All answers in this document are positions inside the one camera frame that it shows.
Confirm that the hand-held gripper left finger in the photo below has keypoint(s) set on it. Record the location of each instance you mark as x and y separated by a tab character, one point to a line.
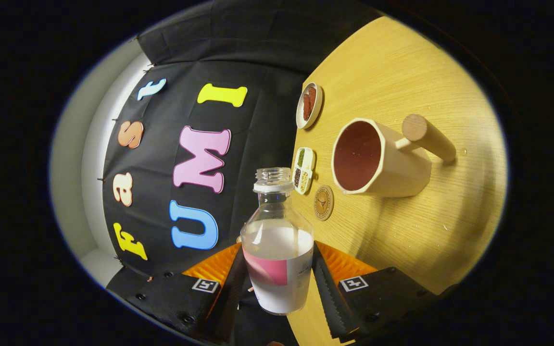
229	307

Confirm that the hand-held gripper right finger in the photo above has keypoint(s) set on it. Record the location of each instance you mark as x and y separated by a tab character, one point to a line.
327	298

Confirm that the clear juice bottle pink label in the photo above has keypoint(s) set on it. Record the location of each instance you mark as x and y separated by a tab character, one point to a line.
277	240

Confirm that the round wooden coaster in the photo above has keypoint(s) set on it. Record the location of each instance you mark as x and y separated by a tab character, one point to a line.
323	203

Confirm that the wooden table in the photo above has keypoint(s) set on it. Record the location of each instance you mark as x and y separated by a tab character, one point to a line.
426	230

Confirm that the white divided condiment dish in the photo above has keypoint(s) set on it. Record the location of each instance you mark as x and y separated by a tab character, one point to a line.
304	166

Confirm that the black backdrop cloth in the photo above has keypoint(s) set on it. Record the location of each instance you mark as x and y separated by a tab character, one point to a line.
258	129

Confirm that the red sausage piece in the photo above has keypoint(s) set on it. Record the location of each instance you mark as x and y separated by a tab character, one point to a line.
307	108
312	96

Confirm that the round white plate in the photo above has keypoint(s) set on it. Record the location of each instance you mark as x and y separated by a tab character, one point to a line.
318	103

